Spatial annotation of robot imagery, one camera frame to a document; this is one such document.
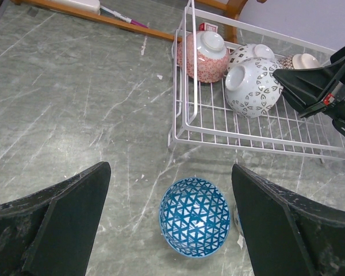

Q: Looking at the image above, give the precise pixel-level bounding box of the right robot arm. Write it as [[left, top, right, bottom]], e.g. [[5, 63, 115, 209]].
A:
[[274, 47, 345, 137]]

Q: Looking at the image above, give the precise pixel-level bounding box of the red swirl pattern bowl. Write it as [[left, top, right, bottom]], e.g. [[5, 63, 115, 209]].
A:
[[225, 57, 283, 118]]

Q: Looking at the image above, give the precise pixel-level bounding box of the white eraser block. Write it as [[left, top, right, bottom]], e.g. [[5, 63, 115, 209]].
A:
[[51, 0, 101, 15]]

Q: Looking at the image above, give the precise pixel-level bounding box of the wooden shelf rack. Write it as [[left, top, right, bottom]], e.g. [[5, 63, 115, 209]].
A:
[[25, 1, 247, 41]]

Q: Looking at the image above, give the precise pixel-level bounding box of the blue triangle pattern bowl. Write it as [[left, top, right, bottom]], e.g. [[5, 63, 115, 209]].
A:
[[159, 177, 231, 258]]

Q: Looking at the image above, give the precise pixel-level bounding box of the small red white box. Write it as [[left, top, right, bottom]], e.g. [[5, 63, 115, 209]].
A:
[[199, 22, 218, 33]]

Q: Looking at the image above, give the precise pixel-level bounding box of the pink floral pattern bowl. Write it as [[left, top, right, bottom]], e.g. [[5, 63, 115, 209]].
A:
[[177, 31, 229, 83]]

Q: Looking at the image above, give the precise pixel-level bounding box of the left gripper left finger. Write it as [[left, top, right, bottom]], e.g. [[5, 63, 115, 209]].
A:
[[0, 162, 111, 275]]

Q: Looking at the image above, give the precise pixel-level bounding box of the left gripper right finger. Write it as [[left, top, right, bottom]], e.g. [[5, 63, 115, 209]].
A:
[[232, 164, 345, 275]]

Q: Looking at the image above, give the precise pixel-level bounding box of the blue wave pattern bowl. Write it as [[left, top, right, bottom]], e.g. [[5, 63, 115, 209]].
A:
[[233, 204, 244, 236]]

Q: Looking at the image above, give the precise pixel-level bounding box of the red circle pattern bowl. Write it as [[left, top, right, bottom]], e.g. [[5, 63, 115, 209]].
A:
[[227, 44, 275, 72]]

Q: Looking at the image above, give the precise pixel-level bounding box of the brown lattice pattern bowl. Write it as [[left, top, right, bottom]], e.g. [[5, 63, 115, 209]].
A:
[[279, 53, 321, 70]]

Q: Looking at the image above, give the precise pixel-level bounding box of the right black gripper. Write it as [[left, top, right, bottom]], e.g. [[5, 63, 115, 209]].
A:
[[274, 46, 345, 127]]

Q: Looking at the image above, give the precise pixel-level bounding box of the pink white marker pen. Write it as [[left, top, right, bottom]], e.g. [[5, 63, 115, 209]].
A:
[[100, 5, 148, 28]]

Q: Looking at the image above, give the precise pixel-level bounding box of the white wire dish rack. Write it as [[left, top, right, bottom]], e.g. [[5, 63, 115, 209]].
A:
[[168, 0, 345, 161]]

